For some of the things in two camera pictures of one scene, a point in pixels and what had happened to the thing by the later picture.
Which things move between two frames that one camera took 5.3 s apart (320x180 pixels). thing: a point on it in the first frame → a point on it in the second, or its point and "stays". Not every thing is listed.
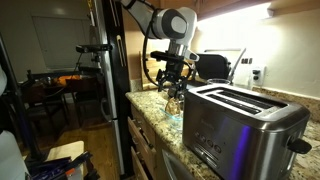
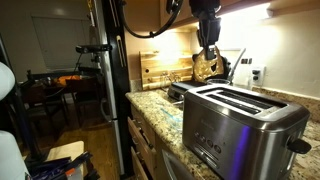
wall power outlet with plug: (257, 76) stays
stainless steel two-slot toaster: (238, 133) stays
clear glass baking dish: (171, 122) stays
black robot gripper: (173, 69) → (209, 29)
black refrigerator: (113, 32) stays
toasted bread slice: (173, 106) → (205, 69)
